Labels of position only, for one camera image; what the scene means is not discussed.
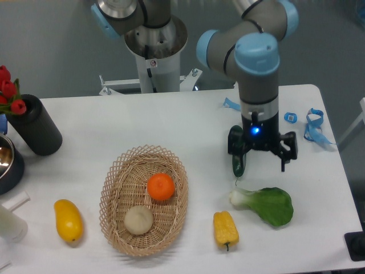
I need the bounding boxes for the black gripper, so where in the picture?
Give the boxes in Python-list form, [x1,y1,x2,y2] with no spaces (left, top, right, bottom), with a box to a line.
[228,113,298,172]

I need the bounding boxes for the yellow bell pepper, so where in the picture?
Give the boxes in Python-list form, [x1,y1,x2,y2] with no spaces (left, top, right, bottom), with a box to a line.
[213,211,240,252]

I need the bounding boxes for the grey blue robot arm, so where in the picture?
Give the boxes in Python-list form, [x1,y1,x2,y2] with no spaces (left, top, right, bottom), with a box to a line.
[91,1,298,177]

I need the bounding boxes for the green cucumber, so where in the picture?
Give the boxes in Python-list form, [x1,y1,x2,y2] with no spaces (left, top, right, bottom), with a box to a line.
[230,124,247,186]

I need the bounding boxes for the blue square tag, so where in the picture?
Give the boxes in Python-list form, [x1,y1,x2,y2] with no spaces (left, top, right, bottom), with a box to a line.
[284,112,298,124]

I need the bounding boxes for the blue ribbon strip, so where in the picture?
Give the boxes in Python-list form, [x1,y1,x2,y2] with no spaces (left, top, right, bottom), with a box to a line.
[222,98,241,111]

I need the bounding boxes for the green bok choy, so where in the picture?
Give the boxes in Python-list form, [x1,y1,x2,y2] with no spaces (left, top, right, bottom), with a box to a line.
[229,187,294,227]

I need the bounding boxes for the orange tangerine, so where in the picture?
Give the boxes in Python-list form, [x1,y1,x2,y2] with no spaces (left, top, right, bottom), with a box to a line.
[147,173,175,201]

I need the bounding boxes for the black box at table edge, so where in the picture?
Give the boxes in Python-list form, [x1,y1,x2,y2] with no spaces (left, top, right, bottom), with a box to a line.
[344,231,364,261]

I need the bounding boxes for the woven wicker basket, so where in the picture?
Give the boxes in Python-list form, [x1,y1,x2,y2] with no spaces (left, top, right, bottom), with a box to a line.
[99,145,188,256]

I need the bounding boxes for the white steamed bun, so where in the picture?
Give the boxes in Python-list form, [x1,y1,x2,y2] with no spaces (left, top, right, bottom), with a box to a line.
[124,205,153,235]

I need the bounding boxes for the yellow mango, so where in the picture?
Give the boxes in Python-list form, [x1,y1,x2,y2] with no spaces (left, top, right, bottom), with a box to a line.
[54,199,84,243]

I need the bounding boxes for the black cylindrical vase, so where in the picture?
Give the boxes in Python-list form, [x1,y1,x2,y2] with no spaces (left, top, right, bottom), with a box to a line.
[6,94,63,156]

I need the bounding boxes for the dark metal bowl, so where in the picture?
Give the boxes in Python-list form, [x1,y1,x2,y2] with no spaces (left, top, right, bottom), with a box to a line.
[1,134,25,195]

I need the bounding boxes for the red tulip flowers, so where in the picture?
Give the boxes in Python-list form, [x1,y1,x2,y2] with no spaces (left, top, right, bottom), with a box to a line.
[1,65,27,115]

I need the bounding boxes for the blue lanyard ribbon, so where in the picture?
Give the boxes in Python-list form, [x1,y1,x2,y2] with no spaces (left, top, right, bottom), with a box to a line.
[303,108,335,145]

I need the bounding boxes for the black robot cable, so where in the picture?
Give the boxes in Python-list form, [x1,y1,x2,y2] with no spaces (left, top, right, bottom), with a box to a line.
[144,45,157,94]

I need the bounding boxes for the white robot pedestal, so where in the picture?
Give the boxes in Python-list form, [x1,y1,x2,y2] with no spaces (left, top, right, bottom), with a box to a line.
[99,15,204,95]

